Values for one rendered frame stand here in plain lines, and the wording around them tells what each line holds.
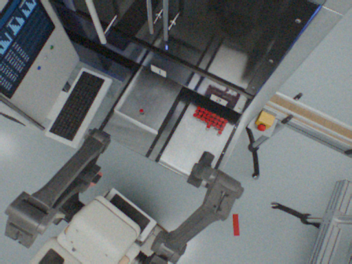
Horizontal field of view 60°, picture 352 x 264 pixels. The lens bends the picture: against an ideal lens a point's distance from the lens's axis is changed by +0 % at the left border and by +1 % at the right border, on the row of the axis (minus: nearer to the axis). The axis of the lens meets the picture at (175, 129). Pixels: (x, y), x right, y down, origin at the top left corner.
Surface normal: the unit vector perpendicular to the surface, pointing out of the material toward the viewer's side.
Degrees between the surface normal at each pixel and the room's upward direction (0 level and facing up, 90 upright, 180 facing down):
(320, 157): 0
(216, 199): 13
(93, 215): 43
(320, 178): 0
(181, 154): 0
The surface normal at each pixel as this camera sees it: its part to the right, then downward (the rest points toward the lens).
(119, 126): 0.03, -0.28
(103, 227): 0.43, -0.72
